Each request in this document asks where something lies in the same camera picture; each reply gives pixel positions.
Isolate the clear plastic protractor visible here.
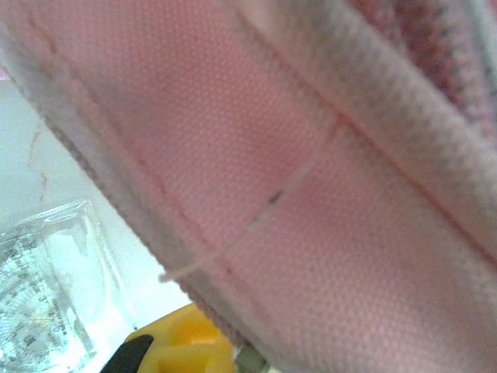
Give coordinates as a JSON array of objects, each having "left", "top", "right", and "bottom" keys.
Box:
[{"left": 0, "top": 232, "right": 94, "bottom": 370}]

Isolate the clear bag of rulers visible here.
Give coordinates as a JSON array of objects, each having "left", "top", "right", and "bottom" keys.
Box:
[{"left": 0, "top": 197, "right": 137, "bottom": 373}]

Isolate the pink student backpack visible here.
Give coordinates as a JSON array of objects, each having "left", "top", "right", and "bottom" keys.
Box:
[{"left": 0, "top": 0, "right": 497, "bottom": 373}]

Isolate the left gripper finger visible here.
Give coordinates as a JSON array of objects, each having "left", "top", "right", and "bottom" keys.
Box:
[{"left": 106, "top": 302, "right": 238, "bottom": 373}]

